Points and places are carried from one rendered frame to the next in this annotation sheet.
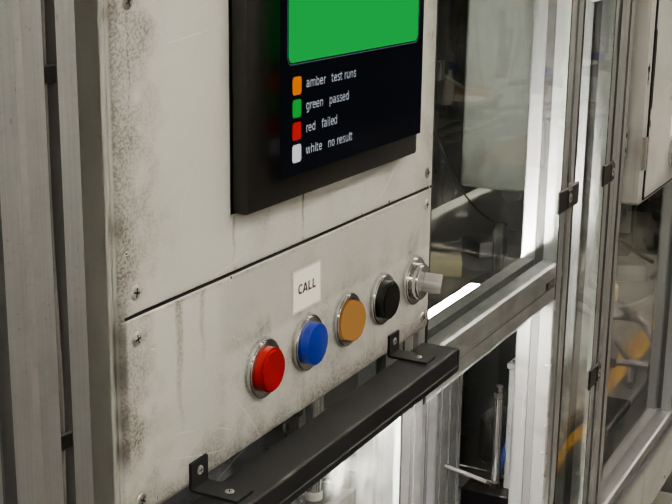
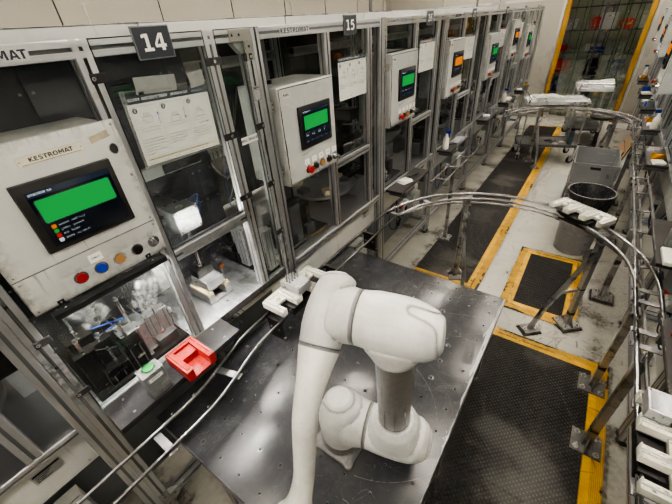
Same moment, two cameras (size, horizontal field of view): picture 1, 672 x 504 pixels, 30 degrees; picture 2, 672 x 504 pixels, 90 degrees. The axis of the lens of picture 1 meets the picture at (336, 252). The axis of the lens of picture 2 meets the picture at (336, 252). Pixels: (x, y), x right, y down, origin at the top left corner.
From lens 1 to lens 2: 0.94 m
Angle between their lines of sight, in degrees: 21
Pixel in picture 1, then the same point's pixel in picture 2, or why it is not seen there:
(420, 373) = (147, 265)
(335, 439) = (104, 289)
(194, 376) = (49, 286)
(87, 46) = not seen: outside the picture
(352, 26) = (77, 205)
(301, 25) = (49, 214)
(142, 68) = not seen: outside the picture
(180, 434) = (49, 297)
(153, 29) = not seen: outside the picture
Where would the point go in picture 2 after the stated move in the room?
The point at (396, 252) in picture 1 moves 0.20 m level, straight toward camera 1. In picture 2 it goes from (141, 237) to (97, 273)
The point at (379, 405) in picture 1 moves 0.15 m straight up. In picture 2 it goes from (126, 277) to (105, 239)
